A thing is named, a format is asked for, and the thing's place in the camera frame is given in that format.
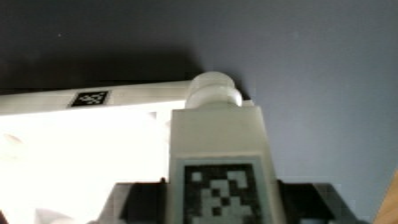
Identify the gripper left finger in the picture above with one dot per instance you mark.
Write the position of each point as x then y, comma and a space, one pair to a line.
135, 204

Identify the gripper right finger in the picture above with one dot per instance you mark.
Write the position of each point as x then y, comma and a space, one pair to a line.
315, 205

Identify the white leg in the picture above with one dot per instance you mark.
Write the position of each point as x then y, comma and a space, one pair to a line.
222, 184

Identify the white square tabletop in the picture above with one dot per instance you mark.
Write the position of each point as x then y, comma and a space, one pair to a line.
84, 139

